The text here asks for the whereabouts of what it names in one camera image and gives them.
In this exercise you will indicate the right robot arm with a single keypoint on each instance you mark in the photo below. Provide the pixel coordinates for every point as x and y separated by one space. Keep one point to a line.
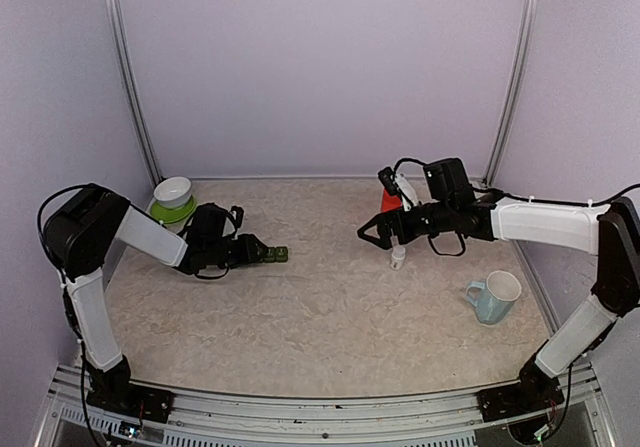
609 231

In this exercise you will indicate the right aluminium frame post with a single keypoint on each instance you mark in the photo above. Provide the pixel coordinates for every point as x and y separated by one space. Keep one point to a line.
517 75

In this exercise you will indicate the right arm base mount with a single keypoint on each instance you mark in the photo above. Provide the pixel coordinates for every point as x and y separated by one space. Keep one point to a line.
533 391

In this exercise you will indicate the green plate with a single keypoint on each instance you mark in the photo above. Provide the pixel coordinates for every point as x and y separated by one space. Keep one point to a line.
166 215

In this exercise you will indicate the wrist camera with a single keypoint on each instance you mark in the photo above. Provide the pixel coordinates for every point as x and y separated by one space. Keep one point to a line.
397 184
233 222

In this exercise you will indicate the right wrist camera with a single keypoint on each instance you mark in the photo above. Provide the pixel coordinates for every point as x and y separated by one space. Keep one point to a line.
397 184

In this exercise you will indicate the white pill bottle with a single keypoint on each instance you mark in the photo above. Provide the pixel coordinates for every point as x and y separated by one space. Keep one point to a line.
398 256

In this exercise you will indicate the white bowl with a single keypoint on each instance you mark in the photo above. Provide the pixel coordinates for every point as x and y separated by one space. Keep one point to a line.
173 192

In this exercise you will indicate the red pill bottle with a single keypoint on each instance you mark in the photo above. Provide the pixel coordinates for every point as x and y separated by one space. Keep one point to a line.
390 202

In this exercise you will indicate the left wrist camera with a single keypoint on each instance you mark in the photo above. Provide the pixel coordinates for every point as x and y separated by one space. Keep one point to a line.
233 222

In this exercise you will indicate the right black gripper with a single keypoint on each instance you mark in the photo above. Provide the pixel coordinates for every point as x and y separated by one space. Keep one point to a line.
383 219

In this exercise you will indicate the aluminium frame post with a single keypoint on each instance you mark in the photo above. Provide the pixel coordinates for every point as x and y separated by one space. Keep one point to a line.
118 32
517 75

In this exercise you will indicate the front aluminium rail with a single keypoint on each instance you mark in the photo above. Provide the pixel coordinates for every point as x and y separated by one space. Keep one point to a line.
191 417

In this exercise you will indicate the left aluminium frame post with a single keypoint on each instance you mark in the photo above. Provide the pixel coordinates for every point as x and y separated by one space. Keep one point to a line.
118 32

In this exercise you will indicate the green weekly pill organizer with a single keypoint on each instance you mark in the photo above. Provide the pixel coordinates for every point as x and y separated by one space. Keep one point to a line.
272 254

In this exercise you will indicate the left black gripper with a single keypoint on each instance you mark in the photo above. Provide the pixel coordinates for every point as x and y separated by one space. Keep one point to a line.
249 251

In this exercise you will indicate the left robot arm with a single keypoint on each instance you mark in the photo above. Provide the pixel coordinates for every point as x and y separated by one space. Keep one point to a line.
77 237

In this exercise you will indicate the light blue mug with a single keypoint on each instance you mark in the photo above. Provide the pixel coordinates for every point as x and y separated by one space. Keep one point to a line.
493 298

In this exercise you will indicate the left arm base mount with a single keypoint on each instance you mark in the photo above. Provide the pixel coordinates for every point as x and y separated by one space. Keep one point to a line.
113 391

